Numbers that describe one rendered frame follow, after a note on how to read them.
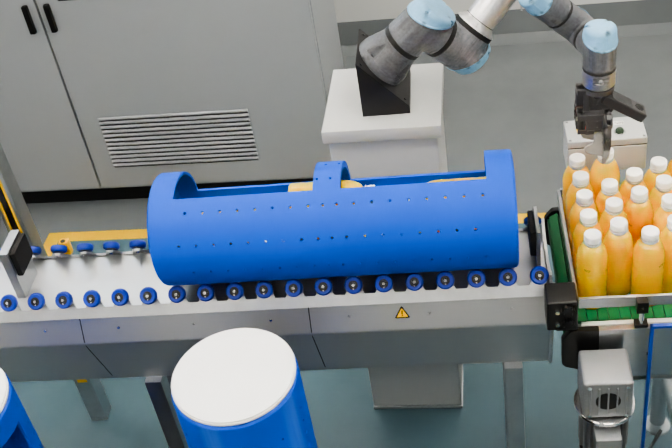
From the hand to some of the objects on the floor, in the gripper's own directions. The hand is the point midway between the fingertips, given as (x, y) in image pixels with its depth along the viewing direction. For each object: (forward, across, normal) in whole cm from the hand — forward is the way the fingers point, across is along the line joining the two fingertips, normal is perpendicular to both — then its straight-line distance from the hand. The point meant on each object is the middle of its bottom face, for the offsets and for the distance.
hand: (605, 153), depth 244 cm
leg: (+114, +20, -25) cm, 119 cm away
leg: (+115, +20, -123) cm, 169 cm away
